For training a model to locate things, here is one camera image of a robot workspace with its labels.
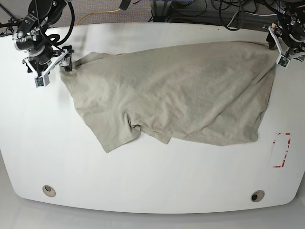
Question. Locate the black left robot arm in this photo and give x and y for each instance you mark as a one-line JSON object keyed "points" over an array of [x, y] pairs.
{"points": [[294, 11]]}

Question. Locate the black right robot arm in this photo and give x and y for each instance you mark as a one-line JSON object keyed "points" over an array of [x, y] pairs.
{"points": [[31, 32]]}

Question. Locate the beige T-shirt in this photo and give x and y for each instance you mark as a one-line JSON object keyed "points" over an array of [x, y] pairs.
{"points": [[214, 93]]}

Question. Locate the red tape rectangle marking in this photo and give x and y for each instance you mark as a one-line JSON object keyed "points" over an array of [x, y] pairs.
{"points": [[280, 149]]}

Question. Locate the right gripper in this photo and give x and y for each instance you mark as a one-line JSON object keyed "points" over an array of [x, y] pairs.
{"points": [[47, 59]]}

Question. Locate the table cable grommet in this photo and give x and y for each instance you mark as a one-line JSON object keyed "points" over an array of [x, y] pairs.
{"points": [[257, 196], [49, 191]]}

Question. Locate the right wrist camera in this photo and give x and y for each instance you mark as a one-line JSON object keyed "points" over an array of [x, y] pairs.
{"points": [[42, 81]]}

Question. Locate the right table cable grommet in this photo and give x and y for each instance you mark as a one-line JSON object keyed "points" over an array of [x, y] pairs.
{"points": [[257, 196]]}

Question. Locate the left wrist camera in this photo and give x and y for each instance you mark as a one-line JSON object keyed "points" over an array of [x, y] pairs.
{"points": [[282, 61]]}

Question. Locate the left table cable grommet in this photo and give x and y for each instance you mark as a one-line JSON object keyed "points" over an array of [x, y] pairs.
{"points": [[49, 191]]}

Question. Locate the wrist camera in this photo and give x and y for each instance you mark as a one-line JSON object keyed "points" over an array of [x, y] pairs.
{"points": [[42, 81], [282, 61]]}

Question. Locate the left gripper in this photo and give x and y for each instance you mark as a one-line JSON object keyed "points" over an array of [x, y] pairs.
{"points": [[289, 43]]}

